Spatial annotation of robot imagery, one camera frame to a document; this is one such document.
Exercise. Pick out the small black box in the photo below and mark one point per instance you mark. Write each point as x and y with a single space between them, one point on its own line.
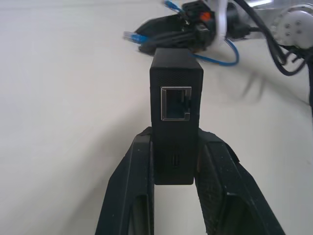
176 71

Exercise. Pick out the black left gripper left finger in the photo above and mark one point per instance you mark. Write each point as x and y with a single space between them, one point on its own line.
127 186

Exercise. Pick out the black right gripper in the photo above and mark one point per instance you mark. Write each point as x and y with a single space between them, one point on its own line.
199 22

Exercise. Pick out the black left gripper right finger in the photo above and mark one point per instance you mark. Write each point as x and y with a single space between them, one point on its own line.
227 191

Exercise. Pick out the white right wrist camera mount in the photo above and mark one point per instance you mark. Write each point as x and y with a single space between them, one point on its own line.
221 19

